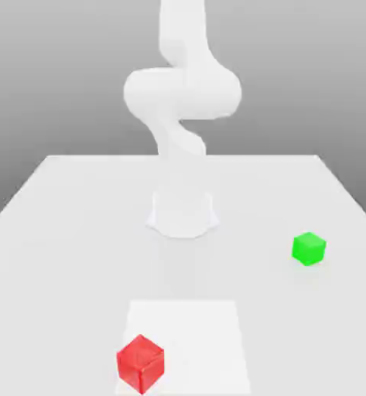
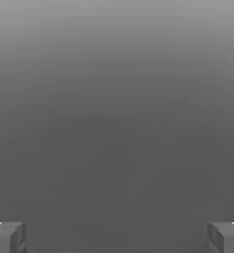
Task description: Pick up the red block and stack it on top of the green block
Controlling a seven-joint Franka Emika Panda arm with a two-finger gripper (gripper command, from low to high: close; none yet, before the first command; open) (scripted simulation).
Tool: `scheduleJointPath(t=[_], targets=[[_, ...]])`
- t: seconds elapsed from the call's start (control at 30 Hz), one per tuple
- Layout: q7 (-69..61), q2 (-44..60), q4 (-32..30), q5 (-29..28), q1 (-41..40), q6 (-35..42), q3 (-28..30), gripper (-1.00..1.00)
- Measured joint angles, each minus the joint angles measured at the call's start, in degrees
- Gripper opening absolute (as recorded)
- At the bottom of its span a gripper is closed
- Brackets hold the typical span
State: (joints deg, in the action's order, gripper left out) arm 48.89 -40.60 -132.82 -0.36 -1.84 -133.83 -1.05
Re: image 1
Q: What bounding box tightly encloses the small red cube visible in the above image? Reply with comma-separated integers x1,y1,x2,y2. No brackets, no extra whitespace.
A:
116,333,166,396

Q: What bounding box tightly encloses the small green cube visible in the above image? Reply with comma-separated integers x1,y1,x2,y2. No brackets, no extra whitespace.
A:
291,231,327,268

